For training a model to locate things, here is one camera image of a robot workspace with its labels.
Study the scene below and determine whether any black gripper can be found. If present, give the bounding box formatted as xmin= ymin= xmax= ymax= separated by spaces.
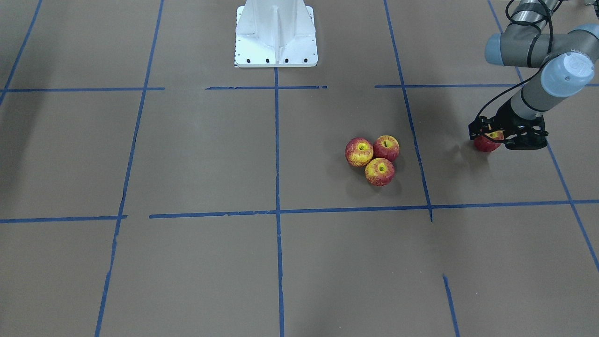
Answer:
xmin=469 ymin=100 xmax=548 ymax=151

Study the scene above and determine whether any red yellow apple back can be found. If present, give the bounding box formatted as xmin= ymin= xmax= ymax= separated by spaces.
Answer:
xmin=373 ymin=135 xmax=401 ymax=162

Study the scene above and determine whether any long blue tape line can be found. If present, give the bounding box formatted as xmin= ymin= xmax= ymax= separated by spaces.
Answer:
xmin=486 ymin=0 xmax=599 ymax=271

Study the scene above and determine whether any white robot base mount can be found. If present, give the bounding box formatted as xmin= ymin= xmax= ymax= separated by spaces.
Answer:
xmin=234 ymin=0 xmax=319 ymax=68

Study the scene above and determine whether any red yellow apple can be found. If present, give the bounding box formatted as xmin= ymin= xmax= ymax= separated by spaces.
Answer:
xmin=373 ymin=135 xmax=401 ymax=162
xmin=345 ymin=137 xmax=374 ymax=167
xmin=364 ymin=158 xmax=395 ymax=186

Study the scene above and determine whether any red yellow apple front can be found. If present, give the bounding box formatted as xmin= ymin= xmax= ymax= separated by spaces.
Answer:
xmin=364 ymin=158 xmax=395 ymax=186

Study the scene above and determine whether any short blue tape piece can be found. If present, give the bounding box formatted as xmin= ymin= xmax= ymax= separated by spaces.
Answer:
xmin=442 ymin=274 xmax=460 ymax=337

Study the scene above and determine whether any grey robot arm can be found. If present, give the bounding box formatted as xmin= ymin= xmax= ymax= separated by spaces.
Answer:
xmin=468 ymin=0 xmax=599 ymax=151

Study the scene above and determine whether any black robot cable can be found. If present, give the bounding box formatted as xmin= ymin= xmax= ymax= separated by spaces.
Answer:
xmin=475 ymin=0 xmax=562 ymax=123

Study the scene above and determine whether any crossing blue tape line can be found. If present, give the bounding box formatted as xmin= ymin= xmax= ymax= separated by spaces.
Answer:
xmin=148 ymin=199 xmax=599 ymax=219

